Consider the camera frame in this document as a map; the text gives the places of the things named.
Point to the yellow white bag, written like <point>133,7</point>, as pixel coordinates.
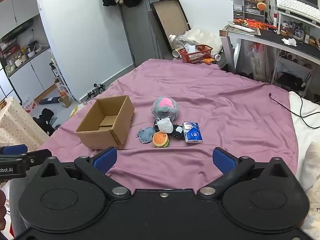
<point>75,111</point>

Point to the grey sneaker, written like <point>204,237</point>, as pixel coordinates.
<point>90,97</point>
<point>100,88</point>

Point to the white keyboard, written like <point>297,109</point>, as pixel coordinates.
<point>297,5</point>

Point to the grey door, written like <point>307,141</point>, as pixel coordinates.
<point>140,30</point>

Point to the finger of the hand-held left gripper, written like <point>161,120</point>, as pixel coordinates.
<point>13,150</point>

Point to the pink bedsheet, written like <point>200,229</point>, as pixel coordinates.
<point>212,92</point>

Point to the clear plastic bottle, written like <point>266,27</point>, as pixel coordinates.
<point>178,40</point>

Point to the grey drawer organizer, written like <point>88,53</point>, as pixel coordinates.
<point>246,10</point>

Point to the grey pink plush toy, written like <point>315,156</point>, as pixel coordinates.
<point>165,106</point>

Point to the hamburger plush toy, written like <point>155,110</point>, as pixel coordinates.
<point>160,139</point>

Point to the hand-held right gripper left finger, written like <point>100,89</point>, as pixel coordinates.
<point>106,159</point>

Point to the beige dotted cloth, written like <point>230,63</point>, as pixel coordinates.
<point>15,125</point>

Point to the black polka dot garment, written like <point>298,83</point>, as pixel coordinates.
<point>46,121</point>

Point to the brown cardboard box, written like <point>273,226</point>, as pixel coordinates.
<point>117,130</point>

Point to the crumpled white tissue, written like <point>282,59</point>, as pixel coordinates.
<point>289,41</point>

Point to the white storage rack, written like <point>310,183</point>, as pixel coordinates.
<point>61,72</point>

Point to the white crumpled plastic bag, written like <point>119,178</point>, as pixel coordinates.
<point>202,36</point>

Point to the white quilt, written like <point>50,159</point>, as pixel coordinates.
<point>308,135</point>

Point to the printed plastic bag under desk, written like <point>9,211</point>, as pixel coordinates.
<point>252,60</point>

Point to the water bottle pack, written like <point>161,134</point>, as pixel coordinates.
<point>29,105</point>

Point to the red plastic basket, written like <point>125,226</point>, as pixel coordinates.
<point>196,54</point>

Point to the black cloth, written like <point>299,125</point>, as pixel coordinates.
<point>178,131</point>

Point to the white cloth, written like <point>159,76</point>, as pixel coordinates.
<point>165,126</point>

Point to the small open cardboard box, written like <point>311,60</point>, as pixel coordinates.
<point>65,102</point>

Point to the blue tissue pack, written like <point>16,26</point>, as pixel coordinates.
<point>192,133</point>

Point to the kitchen shelf cabinet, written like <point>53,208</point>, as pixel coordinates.
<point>22,55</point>

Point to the small orange box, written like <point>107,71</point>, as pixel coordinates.
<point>209,61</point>

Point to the framed brown board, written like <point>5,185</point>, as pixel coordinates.
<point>170,17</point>

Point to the frayed denim cloth patch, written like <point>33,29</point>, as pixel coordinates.
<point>146,135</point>

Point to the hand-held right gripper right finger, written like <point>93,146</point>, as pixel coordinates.
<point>223,160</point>

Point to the dark flat bag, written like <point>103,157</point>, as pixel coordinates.
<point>50,100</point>

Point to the grey desk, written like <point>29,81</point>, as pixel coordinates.
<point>272,39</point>

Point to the tall printed cardboard box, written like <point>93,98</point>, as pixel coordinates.
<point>60,87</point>

